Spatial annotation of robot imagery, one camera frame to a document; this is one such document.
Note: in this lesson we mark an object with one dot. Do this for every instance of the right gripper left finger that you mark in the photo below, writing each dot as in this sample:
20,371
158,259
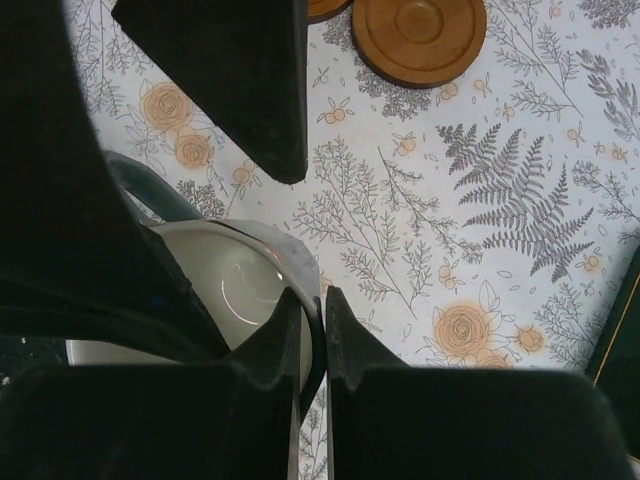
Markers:
238,418

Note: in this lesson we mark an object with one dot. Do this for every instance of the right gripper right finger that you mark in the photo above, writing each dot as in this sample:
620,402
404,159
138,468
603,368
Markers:
389,420

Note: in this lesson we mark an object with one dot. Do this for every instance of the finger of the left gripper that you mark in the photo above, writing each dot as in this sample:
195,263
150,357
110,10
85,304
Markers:
243,63
75,262

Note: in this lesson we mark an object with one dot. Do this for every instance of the wooden coaster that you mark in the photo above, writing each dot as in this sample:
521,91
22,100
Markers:
322,10
419,43

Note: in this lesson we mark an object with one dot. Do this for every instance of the green mug back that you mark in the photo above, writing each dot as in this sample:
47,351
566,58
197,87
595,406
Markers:
238,268

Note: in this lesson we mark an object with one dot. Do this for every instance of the floral table mat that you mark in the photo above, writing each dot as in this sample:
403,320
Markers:
485,222

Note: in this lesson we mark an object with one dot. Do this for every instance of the black tray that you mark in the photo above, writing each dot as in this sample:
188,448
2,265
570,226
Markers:
614,364

